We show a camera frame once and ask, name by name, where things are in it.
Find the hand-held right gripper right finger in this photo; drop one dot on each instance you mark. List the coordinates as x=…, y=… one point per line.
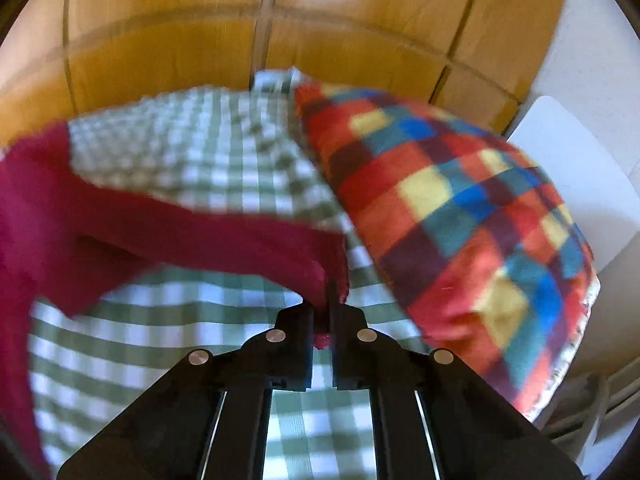
x=350, y=355

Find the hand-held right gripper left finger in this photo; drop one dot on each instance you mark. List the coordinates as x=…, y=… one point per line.
x=299, y=355

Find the dark red cloth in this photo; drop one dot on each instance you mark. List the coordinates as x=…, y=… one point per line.
x=150, y=230

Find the colourful plaid cloth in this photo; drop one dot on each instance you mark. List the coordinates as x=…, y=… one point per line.
x=450, y=210

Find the green checked bed sheet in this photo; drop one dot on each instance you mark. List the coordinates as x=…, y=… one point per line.
x=200, y=150

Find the grey metal rack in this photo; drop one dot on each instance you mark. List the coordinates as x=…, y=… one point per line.
x=590, y=405

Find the white chair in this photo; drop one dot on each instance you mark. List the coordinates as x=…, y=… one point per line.
x=560, y=160

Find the wooden wardrobe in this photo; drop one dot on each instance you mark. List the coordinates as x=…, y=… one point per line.
x=350, y=10

